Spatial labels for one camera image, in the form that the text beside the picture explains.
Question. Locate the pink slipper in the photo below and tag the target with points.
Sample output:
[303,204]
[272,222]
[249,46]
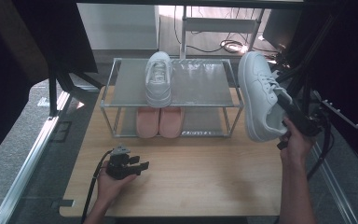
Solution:
[147,123]
[171,123]

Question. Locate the dark monitor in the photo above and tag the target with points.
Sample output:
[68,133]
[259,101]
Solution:
[281,29]

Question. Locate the white desk frame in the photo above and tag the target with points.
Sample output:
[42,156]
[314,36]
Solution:
[217,25]

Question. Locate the grey metal shoe rack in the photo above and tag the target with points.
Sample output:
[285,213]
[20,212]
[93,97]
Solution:
[199,84]

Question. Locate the aluminium rail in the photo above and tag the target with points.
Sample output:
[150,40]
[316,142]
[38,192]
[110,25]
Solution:
[28,161]
[332,186]

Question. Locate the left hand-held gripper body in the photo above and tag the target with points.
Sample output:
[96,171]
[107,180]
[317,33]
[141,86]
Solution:
[119,166]

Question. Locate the black metal stand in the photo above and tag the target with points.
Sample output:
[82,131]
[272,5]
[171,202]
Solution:
[306,81]
[53,90]

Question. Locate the white sneaker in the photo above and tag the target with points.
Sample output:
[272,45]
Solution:
[258,93]
[158,81]

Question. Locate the person's right hand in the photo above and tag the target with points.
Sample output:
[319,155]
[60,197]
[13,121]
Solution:
[295,146]

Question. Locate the person's left hand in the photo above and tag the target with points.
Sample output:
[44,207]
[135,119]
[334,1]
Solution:
[112,188]

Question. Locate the white cabinet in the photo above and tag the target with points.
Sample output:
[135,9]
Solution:
[118,26]

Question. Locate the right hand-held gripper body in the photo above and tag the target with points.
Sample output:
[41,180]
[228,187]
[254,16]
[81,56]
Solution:
[304,123]

